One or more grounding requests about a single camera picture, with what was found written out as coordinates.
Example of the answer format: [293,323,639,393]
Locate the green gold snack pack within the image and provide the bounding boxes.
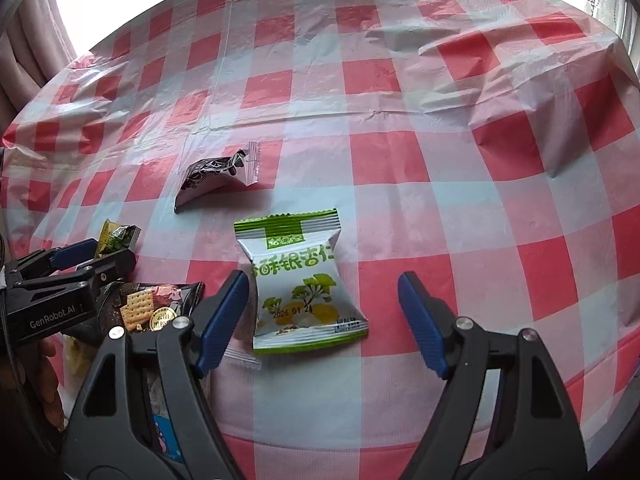
[96,220,141,258]

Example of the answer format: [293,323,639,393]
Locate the pink black snack pack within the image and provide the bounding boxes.
[174,141,260,214]

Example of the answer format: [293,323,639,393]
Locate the person left hand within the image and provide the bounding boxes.
[1,337,65,430]

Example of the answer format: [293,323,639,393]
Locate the pink floral curtain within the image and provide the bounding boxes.
[1,0,76,129]

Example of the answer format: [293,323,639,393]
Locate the black cracker snack pack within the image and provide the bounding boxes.
[63,282,205,348]

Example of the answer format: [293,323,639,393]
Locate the green white ginkgo snack pack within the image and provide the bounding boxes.
[234,208,369,354]

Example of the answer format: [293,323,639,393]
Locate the clear banana chip pack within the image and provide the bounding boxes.
[58,335,169,419]

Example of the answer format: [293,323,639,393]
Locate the red checkered tablecloth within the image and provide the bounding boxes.
[1,0,639,479]

